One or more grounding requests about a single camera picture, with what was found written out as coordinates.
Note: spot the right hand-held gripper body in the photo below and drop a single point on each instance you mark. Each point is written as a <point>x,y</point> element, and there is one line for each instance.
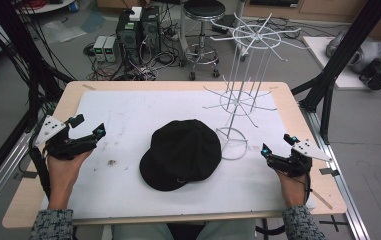
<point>294,163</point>

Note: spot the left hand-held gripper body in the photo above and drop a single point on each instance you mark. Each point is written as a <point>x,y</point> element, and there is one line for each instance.
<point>61,146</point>

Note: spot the person's right hand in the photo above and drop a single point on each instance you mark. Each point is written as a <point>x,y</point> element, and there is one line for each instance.
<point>294,184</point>

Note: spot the person's left hand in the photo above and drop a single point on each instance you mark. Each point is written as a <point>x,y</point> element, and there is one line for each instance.
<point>63,171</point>

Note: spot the beige tape strip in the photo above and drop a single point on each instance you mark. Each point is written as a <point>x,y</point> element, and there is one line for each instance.
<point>322,199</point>
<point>88,87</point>

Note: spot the black tape piece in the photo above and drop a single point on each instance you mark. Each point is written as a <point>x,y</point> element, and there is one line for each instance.
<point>329,172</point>
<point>24,175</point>

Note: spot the white table mat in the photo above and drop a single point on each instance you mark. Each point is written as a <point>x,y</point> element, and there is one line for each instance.
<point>128,186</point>

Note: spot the black tape cross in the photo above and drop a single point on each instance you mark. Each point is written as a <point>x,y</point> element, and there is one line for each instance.
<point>334,222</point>

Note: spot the grey power supply unit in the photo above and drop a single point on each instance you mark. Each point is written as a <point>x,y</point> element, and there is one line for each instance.
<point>111,49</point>
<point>99,48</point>

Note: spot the white floor board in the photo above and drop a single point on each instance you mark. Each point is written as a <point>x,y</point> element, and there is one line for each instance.
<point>321,60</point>

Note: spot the black cap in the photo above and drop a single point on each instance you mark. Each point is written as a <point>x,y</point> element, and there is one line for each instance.
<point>181,155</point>

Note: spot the black computer tower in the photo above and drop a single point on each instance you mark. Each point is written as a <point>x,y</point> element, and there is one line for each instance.
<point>150,31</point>
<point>128,36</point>

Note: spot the grey and black device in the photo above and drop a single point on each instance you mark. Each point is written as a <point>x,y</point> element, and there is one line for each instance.
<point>366,56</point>

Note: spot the person's legs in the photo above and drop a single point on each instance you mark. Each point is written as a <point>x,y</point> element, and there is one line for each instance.
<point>184,230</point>

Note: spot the white box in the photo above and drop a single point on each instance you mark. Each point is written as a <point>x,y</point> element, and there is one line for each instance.
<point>135,13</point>

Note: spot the black round stool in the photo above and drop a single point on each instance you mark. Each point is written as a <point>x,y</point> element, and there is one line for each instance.
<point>203,10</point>

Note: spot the black frame post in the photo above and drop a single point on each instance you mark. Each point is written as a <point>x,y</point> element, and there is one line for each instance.
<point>341,56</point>
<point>14,50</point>

